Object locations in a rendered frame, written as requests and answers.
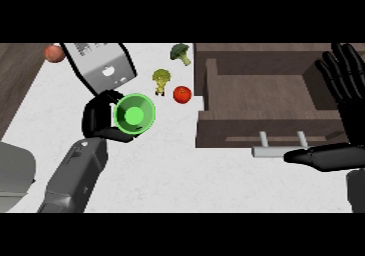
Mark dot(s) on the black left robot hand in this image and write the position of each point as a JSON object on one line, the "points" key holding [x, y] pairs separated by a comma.
{"points": [[94, 118]]}

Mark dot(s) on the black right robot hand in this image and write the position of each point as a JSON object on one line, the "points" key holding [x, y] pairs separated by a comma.
{"points": [[344, 100]]}

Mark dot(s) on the green cup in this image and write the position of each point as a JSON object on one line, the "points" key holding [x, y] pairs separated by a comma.
{"points": [[134, 114]]}

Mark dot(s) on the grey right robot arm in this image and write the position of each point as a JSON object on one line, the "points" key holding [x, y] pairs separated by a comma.
{"points": [[359, 190]]}

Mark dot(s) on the brown wooden drawer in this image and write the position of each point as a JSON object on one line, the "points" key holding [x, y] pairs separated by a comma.
{"points": [[263, 100]]}

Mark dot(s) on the grey toaster appliance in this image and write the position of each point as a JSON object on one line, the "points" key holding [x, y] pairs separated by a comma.
{"points": [[102, 65]]}

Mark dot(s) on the yellow-green broccoli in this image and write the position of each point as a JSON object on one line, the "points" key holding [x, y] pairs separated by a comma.
{"points": [[161, 80]]}

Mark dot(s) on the red tomato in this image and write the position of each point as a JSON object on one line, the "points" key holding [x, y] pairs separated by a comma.
{"points": [[182, 94]]}

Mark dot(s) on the brown wooden cabinet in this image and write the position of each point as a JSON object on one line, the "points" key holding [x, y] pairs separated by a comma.
{"points": [[267, 55]]}

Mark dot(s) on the grey rounded appliance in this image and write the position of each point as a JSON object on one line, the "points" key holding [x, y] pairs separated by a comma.
{"points": [[9, 176]]}

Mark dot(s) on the dark green broccoli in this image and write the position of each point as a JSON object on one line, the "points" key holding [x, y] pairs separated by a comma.
{"points": [[180, 53]]}

